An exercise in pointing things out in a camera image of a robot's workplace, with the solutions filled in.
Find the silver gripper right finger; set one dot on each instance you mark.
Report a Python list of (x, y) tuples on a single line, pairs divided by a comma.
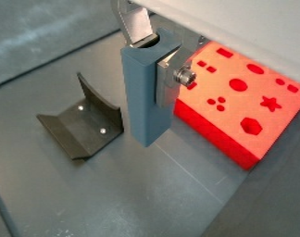
[(175, 70)]

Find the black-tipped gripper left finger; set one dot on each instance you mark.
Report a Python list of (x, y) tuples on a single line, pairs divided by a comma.
[(134, 23)]

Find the red shape sorting board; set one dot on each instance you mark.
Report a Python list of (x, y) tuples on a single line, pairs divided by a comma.
[(240, 104)]

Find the black curved holder stand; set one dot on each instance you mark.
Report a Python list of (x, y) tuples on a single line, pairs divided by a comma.
[(88, 126)]

